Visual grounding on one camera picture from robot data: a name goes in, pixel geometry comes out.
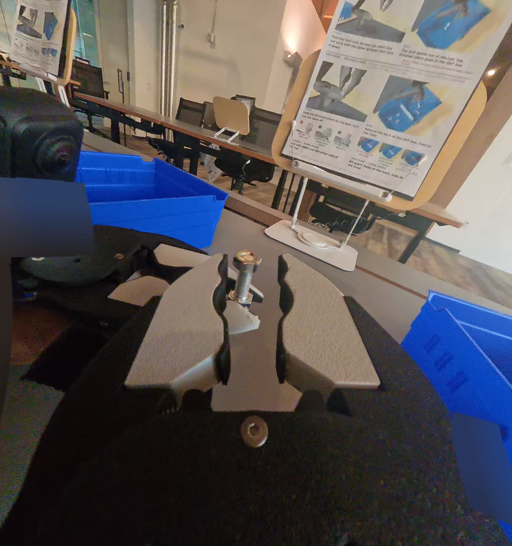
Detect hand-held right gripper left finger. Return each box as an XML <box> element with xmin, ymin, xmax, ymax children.
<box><xmin>124</xmin><ymin>253</ymin><xmax>232</xmax><ymax>395</ymax></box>

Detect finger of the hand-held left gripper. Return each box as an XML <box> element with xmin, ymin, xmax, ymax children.
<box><xmin>153</xmin><ymin>244</ymin><xmax>265</xmax><ymax>301</ymax></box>
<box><xmin>108</xmin><ymin>275</ymin><xmax>262</xmax><ymax>336</ymax></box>

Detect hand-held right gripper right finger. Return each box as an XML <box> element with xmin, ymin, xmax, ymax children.
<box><xmin>275</xmin><ymin>253</ymin><xmax>381</xmax><ymax>395</ymax></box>

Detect silver hex bolt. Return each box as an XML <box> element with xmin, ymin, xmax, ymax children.
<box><xmin>232</xmin><ymin>250</ymin><xmax>263</xmax><ymax>300</ymax></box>

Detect silver hex nut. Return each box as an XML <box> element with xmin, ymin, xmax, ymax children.
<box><xmin>227</xmin><ymin>290</ymin><xmax>264</xmax><ymax>306</ymax></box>

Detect person's left hand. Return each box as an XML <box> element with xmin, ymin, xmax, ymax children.
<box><xmin>12</xmin><ymin>304</ymin><xmax>95</xmax><ymax>367</ymax></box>

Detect blue plastic bin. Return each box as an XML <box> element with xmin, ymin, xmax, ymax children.
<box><xmin>400</xmin><ymin>289</ymin><xmax>512</xmax><ymax>546</ymax></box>
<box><xmin>74</xmin><ymin>150</ymin><xmax>230</xmax><ymax>250</ymax></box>

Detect white paper sign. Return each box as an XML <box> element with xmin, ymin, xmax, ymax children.
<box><xmin>203</xmin><ymin>153</ymin><xmax>225</xmax><ymax>183</ymax></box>

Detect black office chair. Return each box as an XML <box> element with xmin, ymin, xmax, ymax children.
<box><xmin>175</xmin><ymin>97</ymin><xmax>206</xmax><ymax>129</ymax></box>
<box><xmin>215</xmin><ymin>107</ymin><xmax>282</xmax><ymax>195</ymax></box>
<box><xmin>70</xmin><ymin>57</ymin><xmax>110</xmax><ymax>103</ymax></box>
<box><xmin>311</xmin><ymin>200</ymin><xmax>382</xmax><ymax>234</ymax></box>

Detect long wooden office table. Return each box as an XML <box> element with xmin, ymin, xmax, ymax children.
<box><xmin>74</xmin><ymin>93</ymin><xmax>468</xmax><ymax>264</ymax></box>

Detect white door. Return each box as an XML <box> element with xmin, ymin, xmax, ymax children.
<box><xmin>97</xmin><ymin>0</ymin><xmax>131</xmax><ymax>107</ymax></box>

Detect printed instruction sheet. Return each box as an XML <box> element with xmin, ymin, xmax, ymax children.
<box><xmin>281</xmin><ymin>0</ymin><xmax>512</xmax><ymax>201</ymax></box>
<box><xmin>9</xmin><ymin>0</ymin><xmax>70</xmax><ymax>78</ymax></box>

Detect instruction sheet on wooden stand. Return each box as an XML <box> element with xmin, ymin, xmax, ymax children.
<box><xmin>264</xmin><ymin>48</ymin><xmax>490</xmax><ymax>272</ymax></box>

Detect white wall pipes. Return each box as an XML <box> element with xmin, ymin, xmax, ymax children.
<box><xmin>160</xmin><ymin>0</ymin><xmax>178</xmax><ymax>118</ymax></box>

